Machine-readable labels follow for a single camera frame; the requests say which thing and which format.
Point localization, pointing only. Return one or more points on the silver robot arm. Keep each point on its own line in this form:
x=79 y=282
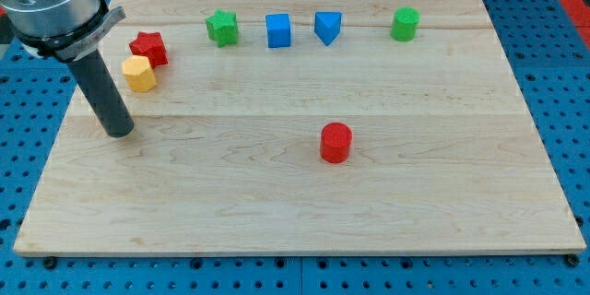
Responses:
x=67 y=30

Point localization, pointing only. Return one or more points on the yellow hexagon block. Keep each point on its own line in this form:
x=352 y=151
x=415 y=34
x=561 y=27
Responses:
x=139 y=74

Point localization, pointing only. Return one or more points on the red cylinder block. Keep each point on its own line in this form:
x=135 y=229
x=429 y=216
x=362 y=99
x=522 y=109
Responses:
x=335 y=142

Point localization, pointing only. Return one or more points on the wooden board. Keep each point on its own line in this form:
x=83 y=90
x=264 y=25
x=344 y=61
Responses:
x=224 y=159

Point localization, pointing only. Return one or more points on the blue cube block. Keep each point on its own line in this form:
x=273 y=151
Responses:
x=278 y=30

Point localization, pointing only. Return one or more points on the blue triangle block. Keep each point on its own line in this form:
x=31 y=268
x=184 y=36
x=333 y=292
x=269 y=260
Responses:
x=327 y=25

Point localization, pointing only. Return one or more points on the green star block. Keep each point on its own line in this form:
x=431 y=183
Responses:
x=222 y=28

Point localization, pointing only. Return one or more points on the green cylinder block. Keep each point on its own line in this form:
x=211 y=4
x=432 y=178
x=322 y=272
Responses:
x=405 y=23

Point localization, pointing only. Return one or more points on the red star block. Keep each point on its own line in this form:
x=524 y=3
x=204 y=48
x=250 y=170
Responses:
x=150 y=45

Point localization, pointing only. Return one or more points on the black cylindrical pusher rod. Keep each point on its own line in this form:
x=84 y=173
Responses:
x=95 y=81

